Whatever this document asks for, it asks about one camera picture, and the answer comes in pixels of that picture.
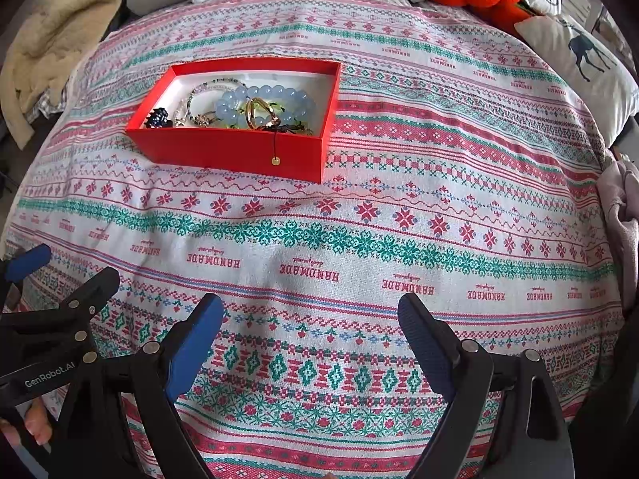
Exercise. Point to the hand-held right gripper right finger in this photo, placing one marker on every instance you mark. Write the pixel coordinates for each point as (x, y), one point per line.
(424, 349)

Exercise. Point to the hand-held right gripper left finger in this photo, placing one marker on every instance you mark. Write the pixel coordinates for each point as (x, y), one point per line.
(192, 349)

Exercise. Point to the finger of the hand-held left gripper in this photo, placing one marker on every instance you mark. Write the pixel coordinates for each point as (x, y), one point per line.
(30, 260)
(97, 284)

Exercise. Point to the red jewelry box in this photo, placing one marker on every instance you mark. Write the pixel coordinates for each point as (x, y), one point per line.
(224, 152)

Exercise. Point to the person's left hand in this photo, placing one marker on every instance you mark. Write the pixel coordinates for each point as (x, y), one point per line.
(36, 424)

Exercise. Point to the red green patterned blanket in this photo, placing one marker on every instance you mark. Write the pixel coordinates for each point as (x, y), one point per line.
(324, 259)

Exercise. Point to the grey plaid cloth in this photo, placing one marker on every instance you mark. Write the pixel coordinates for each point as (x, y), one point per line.
(50, 102)

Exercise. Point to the beige fleece blanket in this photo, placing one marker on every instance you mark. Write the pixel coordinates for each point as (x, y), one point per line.
(45, 40)

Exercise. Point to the pale pink cloth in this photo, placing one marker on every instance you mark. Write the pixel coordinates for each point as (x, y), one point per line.
(621, 209)

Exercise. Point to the white deer print pillow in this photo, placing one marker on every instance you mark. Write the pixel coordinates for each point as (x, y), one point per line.
(584, 75)

